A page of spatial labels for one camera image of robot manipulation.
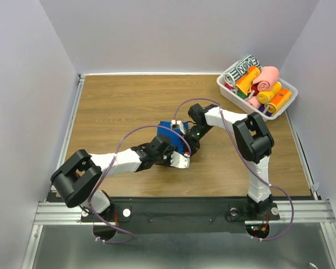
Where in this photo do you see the white plastic basket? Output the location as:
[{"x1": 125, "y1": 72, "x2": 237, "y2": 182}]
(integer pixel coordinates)
[{"x1": 217, "y1": 71, "x2": 298, "y2": 121}]

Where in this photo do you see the pink rolled towel in basket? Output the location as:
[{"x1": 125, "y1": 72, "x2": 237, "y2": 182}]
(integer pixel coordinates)
[{"x1": 245, "y1": 96, "x2": 262, "y2": 109}]

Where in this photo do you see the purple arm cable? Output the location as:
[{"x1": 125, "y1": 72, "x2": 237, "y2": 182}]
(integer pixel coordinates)
[
  {"x1": 88, "y1": 125, "x2": 191, "y2": 244},
  {"x1": 172, "y1": 98, "x2": 295, "y2": 242}
]

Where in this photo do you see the black white striped towel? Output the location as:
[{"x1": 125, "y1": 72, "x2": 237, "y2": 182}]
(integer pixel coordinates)
[{"x1": 223, "y1": 54, "x2": 261, "y2": 86}]

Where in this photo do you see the blue towel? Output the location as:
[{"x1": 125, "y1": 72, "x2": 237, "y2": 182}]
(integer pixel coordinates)
[{"x1": 157, "y1": 121, "x2": 189, "y2": 154}]

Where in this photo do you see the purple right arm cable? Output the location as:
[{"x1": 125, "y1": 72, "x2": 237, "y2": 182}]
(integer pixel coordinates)
[{"x1": 172, "y1": 98, "x2": 295, "y2": 242}]

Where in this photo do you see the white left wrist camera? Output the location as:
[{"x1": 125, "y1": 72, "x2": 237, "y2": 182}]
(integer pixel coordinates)
[{"x1": 170, "y1": 151, "x2": 190, "y2": 169}]

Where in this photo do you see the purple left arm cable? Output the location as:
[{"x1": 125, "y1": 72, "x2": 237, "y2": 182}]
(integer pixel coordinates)
[{"x1": 88, "y1": 125, "x2": 191, "y2": 244}]

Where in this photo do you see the green rolled towel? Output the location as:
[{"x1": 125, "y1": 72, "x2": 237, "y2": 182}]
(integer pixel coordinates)
[{"x1": 237, "y1": 90, "x2": 247, "y2": 99}]

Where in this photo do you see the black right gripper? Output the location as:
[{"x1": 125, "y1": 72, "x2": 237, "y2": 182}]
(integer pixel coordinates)
[{"x1": 179, "y1": 124, "x2": 213, "y2": 156}]

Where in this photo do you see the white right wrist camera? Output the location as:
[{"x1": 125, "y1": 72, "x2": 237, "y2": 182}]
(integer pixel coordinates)
[{"x1": 170, "y1": 119, "x2": 189, "y2": 134}]

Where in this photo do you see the aluminium frame rail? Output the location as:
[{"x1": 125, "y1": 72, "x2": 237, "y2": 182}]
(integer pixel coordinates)
[{"x1": 34, "y1": 198, "x2": 336, "y2": 225}]

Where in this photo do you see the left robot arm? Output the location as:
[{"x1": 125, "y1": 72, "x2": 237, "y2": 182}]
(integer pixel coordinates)
[{"x1": 50, "y1": 134, "x2": 178, "y2": 221}]

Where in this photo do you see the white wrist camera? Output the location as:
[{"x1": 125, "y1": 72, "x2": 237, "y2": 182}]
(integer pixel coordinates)
[
  {"x1": 170, "y1": 151, "x2": 190, "y2": 169},
  {"x1": 170, "y1": 119, "x2": 189, "y2": 134}
]

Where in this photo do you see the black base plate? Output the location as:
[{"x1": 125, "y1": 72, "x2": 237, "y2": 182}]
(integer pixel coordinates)
[{"x1": 46, "y1": 197, "x2": 281, "y2": 236}]

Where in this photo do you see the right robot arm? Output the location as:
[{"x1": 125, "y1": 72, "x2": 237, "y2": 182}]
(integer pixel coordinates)
[{"x1": 184, "y1": 104, "x2": 274, "y2": 219}]

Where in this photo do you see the pink towel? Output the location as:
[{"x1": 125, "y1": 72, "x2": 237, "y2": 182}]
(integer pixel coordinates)
[
  {"x1": 253, "y1": 66, "x2": 279, "y2": 91},
  {"x1": 245, "y1": 96, "x2": 262, "y2": 109}
]

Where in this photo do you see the orange rolled towel purple spot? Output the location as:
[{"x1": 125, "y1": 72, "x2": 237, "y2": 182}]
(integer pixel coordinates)
[{"x1": 265, "y1": 89, "x2": 292, "y2": 114}]

